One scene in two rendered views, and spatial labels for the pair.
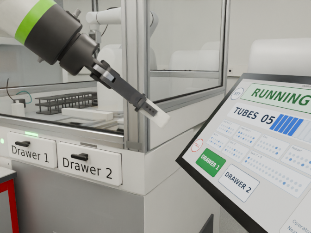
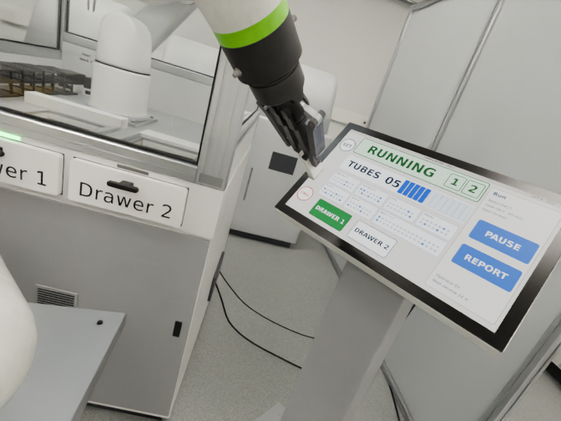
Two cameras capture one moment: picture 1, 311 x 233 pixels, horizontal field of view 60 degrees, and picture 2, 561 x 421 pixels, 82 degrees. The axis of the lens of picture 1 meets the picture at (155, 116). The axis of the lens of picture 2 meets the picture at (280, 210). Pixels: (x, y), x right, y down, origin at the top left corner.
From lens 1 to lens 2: 37 cm
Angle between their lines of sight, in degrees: 35
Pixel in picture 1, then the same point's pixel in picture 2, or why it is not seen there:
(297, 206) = (437, 264)
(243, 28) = not seen: hidden behind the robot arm
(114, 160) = (179, 196)
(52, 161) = (56, 185)
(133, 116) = (219, 144)
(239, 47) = not seen: hidden behind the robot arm
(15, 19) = (255, 12)
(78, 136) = (115, 154)
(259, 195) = (399, 252)
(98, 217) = (132, 265)
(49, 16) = (289, 24)
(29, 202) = not seen: outside the picture
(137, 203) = (199, 248)
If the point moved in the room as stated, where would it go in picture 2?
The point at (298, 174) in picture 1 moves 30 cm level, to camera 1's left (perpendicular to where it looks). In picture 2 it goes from (434, 237) to (311, 235)
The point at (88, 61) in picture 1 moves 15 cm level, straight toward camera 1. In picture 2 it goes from (299, 95) to (396, 127)
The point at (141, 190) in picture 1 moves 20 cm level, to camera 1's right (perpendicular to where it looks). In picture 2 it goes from (209, 233) to (272, 234)
